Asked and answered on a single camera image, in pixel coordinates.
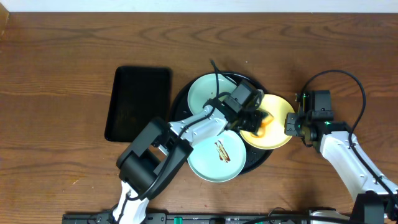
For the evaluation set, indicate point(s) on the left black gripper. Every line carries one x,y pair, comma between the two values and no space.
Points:
253,119

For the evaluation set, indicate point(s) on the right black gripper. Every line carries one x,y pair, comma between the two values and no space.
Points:
288,127

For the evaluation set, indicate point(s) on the yellow green scrub sponge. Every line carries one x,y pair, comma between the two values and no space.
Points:
264,124

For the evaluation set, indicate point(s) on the yellow plate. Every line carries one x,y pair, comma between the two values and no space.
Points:
272,135

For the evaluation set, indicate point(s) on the light blue plate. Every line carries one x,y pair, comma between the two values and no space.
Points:
219,158
205,88

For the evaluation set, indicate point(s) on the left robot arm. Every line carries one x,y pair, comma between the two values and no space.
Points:
153,159

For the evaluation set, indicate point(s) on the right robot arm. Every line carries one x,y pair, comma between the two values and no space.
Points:
374,195

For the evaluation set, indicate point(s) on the black round tray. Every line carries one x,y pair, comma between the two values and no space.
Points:
180,110

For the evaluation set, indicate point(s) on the black rectangular tray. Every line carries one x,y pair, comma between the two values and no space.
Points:
139,95

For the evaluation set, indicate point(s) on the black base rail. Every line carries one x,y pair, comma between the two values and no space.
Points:
159,218

